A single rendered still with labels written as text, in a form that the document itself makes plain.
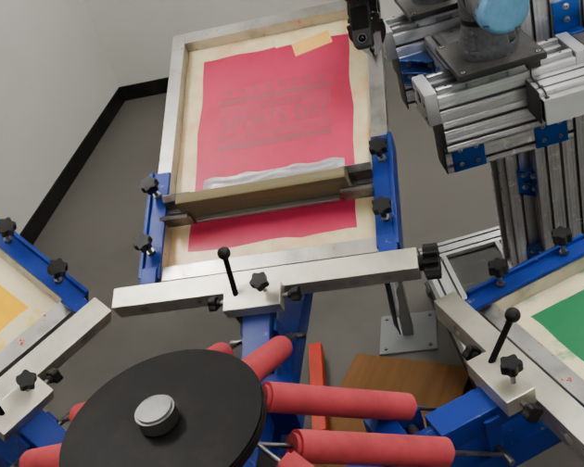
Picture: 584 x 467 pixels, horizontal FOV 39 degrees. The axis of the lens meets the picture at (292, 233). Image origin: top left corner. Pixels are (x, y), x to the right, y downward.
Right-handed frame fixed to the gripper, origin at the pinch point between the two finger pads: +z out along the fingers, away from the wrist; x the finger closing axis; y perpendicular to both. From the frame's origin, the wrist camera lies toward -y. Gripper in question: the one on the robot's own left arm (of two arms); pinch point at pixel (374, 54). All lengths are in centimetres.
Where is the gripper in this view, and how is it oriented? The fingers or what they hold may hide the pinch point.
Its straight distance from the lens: 209.2
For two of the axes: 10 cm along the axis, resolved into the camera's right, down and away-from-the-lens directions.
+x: -9.6, 1.4, 2.4
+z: 2.8, 5.0, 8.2
